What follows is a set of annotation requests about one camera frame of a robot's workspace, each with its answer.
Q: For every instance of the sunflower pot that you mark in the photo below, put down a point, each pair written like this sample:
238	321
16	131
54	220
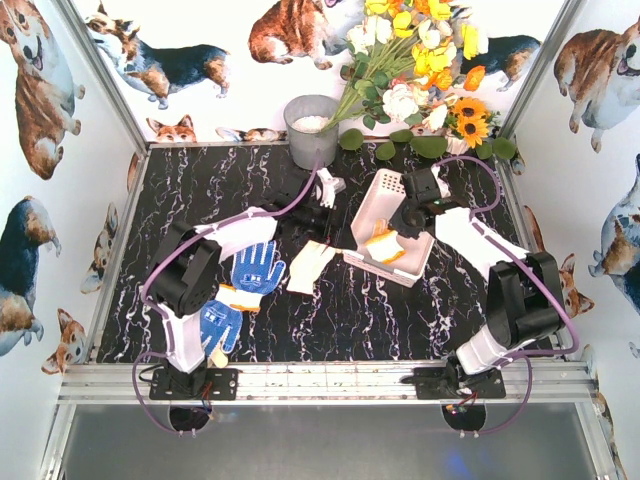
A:
468	124

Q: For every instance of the cream knit glove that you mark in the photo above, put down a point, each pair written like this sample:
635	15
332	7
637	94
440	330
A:
306	268

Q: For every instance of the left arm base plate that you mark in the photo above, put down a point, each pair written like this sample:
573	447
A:
207	383

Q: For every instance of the blue dotted glove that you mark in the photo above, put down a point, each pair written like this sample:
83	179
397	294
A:
255	273
220	326

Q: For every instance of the white plastic storage basket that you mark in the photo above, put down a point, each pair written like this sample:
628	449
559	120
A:
384	195

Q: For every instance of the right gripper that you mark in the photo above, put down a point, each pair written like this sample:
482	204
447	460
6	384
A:
395	226

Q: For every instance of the yellow coated work glove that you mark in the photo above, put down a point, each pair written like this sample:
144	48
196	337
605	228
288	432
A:
383	245

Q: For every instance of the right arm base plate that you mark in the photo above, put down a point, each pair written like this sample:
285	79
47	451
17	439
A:
450	382

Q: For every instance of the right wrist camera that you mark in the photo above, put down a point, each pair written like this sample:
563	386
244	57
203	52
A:
442	184

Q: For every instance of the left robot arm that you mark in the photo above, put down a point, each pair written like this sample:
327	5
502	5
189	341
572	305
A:
204	278

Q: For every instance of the artificial flower bouquet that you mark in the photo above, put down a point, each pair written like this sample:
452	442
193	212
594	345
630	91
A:
406	61

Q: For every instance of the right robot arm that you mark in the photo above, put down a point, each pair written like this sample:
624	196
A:
524	296

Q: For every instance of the grey metal bucket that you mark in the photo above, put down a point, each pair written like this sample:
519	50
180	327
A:
313	139

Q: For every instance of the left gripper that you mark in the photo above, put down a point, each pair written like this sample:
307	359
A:
330	220

